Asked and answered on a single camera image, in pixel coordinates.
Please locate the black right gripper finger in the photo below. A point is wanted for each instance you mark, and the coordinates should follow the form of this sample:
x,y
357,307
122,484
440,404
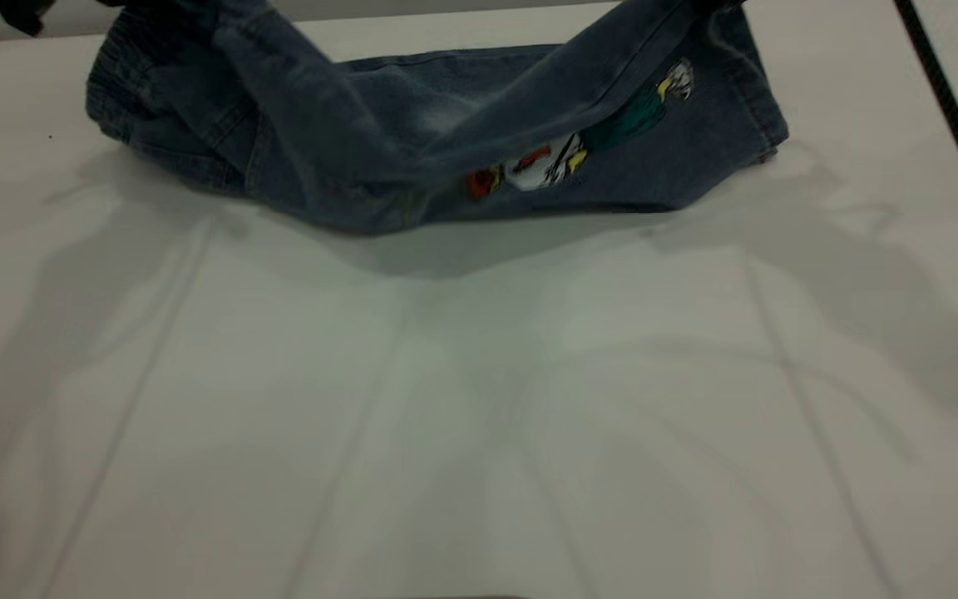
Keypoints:
x,y
720,5

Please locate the blue denim children's pants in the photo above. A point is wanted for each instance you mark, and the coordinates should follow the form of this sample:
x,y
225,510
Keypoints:
x,y
346,150

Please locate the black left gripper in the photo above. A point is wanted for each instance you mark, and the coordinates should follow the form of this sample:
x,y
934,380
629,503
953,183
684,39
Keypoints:
x,y
26,15

